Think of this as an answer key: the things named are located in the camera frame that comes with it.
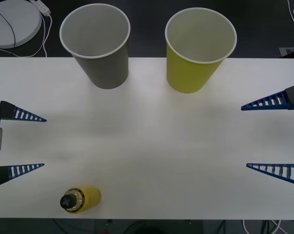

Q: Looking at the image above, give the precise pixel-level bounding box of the yellow-green plastic waste bin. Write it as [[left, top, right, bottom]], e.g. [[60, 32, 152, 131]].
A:
[[164, 7, 237, 94]]

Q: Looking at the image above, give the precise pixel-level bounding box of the white round disc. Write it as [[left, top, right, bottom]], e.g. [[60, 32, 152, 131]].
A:
[[0, 0, 43, 49]]

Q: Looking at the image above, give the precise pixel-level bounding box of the grey plastic waste bin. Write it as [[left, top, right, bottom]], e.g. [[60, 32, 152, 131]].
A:
[[59, 3, 131, 90]]

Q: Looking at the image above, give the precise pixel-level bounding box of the white power strip cable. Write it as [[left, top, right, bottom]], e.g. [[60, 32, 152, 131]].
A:
[[0, 13, 53, 58]]

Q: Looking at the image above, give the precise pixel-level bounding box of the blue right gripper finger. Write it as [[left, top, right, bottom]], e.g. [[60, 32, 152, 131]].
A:
[[246, 162, 294, 188], [240, 84, 294, 112]]

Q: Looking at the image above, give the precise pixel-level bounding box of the thin black cable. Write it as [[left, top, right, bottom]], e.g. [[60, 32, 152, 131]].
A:
[[0, 4, 17, 48]]

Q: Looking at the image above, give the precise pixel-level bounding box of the white power strip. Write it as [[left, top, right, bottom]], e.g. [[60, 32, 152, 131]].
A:
[[29, 0, 51, 16]]

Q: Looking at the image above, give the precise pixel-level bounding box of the white cable under table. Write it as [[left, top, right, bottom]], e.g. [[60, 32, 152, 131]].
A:
[[242, 219, 287, 234]]

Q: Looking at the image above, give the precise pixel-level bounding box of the yellow bottle with black cap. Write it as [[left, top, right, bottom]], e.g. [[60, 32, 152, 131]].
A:
[[59, 186, 102, 215]]

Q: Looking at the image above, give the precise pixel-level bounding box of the grey marker board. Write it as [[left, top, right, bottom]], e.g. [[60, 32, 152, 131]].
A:
[[279, 47, 294, 59]]

